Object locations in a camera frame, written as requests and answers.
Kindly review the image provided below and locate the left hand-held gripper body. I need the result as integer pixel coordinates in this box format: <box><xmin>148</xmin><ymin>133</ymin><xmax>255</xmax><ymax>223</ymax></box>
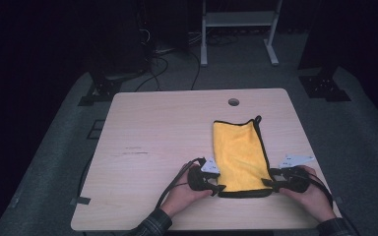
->
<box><xmin>188</xmin><ymin>156</ymin><xmax>221</xmax><ymax>192</ymax></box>

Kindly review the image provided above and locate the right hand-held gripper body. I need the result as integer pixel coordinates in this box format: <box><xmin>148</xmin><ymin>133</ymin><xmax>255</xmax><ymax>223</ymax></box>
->
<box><xmin>279</xmin><ymin>154</ymin><xmax>316</xmax><ymax>194</ymax></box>

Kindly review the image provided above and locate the yellow and black cloth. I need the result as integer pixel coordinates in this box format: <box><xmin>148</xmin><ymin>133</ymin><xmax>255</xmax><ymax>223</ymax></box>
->
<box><xmin>212</xmin><ymin>115</ymin><xmax>275</xmax><ymax>199</ymax></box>

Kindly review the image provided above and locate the person's left hand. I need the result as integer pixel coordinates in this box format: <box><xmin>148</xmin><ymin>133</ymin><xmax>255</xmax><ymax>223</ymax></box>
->
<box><xmin>159</xmin><ymin>162</ymin><xmax>213</xmax><ymax>219</ymax></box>

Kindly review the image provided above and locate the person's right hand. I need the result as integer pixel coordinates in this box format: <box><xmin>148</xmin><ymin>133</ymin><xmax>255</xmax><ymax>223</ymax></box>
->
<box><xmin>279</xmin><ymin>165</ymin><xmax>338</xmax><ymax>224</ymax></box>

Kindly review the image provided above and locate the black stand base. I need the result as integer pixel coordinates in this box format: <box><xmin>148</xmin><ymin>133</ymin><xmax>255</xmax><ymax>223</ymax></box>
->
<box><xmin>78</xmin><ymin>74</ymin><xmax>126</xmax><ymax>107</ymax></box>
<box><xmin>298</xmin><ymin>67</ymin><xmax>352</xmax><ymax>102</ymax></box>

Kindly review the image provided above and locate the grey tape strip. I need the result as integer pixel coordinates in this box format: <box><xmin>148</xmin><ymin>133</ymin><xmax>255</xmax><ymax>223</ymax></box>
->
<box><xmin>70</xmin><ymin>196</ymin><xmax>92</xmax><ymax>207</ymax></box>

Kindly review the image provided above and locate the white metal stand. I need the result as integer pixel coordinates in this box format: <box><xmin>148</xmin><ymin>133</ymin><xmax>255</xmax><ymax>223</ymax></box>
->
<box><xmin>200</xmin><ymin>0</ymin><xmax>284</xmax><ymax>68</ymax></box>

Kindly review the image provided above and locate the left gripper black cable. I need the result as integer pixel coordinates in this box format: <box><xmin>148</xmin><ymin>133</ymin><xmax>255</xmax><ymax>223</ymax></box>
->
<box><xmin>156</xmin><ymin>156</ymin><xmax>207</xmax><ymax>209</ymax></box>

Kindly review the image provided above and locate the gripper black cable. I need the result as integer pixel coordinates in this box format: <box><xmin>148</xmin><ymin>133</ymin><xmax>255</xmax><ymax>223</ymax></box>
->
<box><xmin>156</xmin><ymin>156</ymin><xmax>207</xmax><ymax>209</ymax></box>
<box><xmin>296</xmin><ymin>170</ymin><xmax>335</xmax><ymax>208</ymax></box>

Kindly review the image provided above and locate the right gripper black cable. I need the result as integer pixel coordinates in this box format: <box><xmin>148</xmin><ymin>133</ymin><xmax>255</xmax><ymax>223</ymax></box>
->
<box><xmin>296</xmin><ymin>170</ymin><xmax>335</xmax><ymax>208</ymax></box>

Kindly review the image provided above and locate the black floor cable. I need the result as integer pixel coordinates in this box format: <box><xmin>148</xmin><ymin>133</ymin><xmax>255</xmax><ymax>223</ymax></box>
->
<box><xmin>190</xmin><ymin>50</ymin><xmax>202</xmax><ymax>91</ymax></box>
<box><xmin>134</xmin><ymin>55</ymin><xmax>170</xmax><ymax>92</ymax></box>

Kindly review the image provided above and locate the bundle of floor cables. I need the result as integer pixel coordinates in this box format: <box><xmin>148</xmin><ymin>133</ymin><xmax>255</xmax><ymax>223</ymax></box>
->
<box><xmin>206</xmin><ymin>31</ymin><xmax>240</xmax><ymax>47</ymax></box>

